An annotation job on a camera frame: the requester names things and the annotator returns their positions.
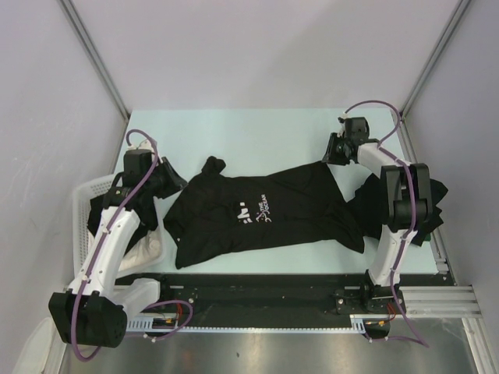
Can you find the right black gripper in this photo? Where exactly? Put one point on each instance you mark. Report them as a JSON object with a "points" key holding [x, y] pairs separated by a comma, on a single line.
{"points": [[330, 156]]}

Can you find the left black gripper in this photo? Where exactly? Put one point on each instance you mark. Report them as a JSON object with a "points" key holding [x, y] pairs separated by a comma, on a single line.
{"points": [[175, 182]]}

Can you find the black printed t shirt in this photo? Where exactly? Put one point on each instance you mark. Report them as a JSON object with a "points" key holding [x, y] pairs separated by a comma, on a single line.
{"points": [[216, 215]]}

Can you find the white plastic basket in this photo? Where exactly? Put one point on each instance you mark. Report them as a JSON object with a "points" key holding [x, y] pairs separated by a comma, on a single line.
{"points": [[82, 241]]}

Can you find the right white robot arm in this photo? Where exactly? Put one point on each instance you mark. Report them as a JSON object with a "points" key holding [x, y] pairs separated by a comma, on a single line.
{"points": [[406, 200]]}

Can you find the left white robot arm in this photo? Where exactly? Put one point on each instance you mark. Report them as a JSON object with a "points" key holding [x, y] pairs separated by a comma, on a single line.
{"points": [[89, 312]]}

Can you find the stack of folded black shirts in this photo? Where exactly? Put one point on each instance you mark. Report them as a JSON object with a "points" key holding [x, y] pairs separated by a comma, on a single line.
{"points": [[366, 206]]}

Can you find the black shirt in basket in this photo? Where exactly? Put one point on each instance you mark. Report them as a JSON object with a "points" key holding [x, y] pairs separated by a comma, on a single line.
{"points": [[147, 215]]}

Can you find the white shirt in basket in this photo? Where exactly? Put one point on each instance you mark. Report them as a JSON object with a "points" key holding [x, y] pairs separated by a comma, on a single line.
{"points": [[146, 252]]}

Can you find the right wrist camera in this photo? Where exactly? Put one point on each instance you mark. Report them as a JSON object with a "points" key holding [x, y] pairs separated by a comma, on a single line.
{"points": [[346, 126]]}

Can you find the left cable duct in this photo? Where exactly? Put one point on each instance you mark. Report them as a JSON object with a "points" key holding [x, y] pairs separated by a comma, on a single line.
{"points": [[150, 324]]}

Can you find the cable duct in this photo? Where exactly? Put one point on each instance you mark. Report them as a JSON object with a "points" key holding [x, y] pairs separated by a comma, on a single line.
{"points": [[372, 324], [150, 324]]}

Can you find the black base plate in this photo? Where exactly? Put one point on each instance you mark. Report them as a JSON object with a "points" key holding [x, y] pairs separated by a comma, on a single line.
{"points": [[277, 301]]}

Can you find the right cable duct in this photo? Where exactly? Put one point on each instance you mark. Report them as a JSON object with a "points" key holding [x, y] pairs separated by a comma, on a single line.
{"points": [[372, 324]]}

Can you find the aluminium frame rail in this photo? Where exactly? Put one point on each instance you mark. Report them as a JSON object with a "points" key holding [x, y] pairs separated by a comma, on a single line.
{"points": [[441, 302]]}

